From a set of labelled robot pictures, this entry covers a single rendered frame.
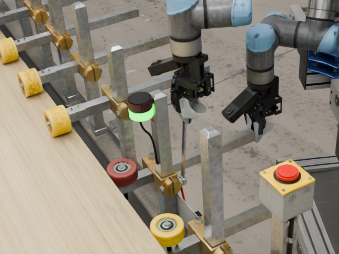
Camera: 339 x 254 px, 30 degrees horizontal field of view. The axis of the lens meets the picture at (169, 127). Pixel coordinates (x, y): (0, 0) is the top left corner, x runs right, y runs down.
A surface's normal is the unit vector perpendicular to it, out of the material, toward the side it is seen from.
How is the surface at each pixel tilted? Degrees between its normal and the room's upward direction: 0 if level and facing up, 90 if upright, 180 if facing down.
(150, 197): 0
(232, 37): 0
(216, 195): 90
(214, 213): 90
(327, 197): 0
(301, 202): 90
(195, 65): 90
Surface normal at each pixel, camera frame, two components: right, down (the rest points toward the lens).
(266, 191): -0.88, 0.33
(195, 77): -0.65, 0.47
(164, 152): 0.48, 0.48
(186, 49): 0.09, 0.56
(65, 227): -0.07, -0.81
